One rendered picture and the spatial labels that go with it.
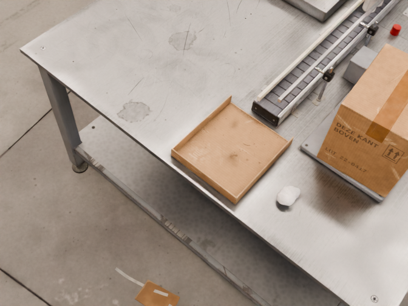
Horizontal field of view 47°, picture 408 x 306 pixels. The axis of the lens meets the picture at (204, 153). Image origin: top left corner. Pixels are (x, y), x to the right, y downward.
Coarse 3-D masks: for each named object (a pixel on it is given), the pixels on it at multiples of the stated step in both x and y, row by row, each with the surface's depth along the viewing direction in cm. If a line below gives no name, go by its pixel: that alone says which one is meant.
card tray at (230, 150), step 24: (216, 120) 158; (240, 120) 159; (192, 144) 152; (216, 144) 153; (240, 144) 153; (264, 144) 154; (288, 144) 153; (192, 168) 146; (216, 168) 148; (240, 168) 149; (264, 168) 145; (240, 192) 140
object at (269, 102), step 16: (384, 0) 190; (352, 16) 184; (368, 16) 184; (336, 32) 178; (352, 32) 179; (320, 48) 173; (336, 48) 174; (304, 64) 168; (320, 64) 169; (288, 80) 164; (304, 80) 164; (272, 96) 159; (288, 96) 160; (272, 112) 156
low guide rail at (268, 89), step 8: (360, 0) 184; (352, 8) 181; (344, 16) 178; (336, 24) 176; (328, 32) 173; (320, 40) 171; (312, 48) 168; (304, 56) 167; (296, 64) 165; (288, 72) 163; (280, 80) 161; (272, 88) 159; (264, 96) 157
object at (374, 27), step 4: (360, 24) 171; (364, 24) 170; (372, 24) 169; (376, 24) 166; (368, 28) 169; (372, 28) 168; (376, 28) 168; (368, 32) 169; (372, 32) 168; (376, 32) 170; (368, 36) 172; (368, 40) 173; (364, 44) 175
